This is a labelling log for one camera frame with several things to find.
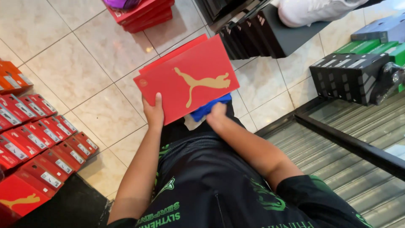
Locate person's right hand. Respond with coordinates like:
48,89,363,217
206,102,232,129

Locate person's left hand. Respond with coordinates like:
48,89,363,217
142,92,165,131

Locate blue cloth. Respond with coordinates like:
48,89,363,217
190,93,233,123

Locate red shoe box gold logo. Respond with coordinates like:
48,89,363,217
133,34,240,126

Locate white tissue paper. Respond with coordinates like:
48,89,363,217
184,113,204,131

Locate person's black printed clothing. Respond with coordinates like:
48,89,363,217
107,101,374,228

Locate row of black shoe boxes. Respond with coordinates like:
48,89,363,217
218,3,331,61

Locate small stack red boxes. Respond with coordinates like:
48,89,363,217
106,0,175,34

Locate black boxes with grey stripes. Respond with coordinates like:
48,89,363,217
309,53,392,106

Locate white sneaker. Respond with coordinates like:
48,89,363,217
277,0,369,28

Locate purple shoe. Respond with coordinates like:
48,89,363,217
102,0,143,10

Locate metal roller shutter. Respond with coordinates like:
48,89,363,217
256,91,405,228

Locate green shoe boxes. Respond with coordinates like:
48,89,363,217
332,39,405,92

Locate black shoe in plastic wrap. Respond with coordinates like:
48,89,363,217
369,62,405,106

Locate black floor mat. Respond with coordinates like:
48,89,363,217
9,174,110,228

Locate blue-grey shoe box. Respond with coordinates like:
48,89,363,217
351,12,405,44

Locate pile of red shoe boxes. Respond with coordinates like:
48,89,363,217
0,93,100,228

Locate orange shoe boxes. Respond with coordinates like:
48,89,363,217
0,58,34,95

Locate black door frame bar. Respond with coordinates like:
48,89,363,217
294,112,405,182

